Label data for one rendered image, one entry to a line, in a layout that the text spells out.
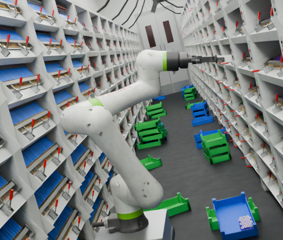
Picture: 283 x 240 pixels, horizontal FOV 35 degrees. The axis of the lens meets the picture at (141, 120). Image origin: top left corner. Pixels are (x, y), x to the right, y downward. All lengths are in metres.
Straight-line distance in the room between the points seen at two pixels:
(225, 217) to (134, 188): 1.06
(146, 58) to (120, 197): 0.62
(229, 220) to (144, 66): 1.18
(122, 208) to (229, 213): 0.96
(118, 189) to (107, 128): 0.38
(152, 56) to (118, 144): 0.48
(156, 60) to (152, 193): 0.59
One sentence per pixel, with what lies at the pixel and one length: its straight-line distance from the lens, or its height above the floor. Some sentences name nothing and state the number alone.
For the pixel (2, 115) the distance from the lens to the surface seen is 1.82.
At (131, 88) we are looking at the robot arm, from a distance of 2.01.
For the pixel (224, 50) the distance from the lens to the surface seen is 3.79.
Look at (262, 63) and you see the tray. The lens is 2.41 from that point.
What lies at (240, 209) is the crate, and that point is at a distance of 2.83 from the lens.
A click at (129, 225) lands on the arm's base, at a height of 0.41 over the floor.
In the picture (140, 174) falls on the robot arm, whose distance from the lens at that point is 1.82.
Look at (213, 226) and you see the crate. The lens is 2.82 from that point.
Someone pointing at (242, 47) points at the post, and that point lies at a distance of 3.11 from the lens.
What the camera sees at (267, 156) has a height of 0.30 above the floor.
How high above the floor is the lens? 1.12
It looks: 8 degrees down
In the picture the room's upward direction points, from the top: 15 degrees counter-clockwise
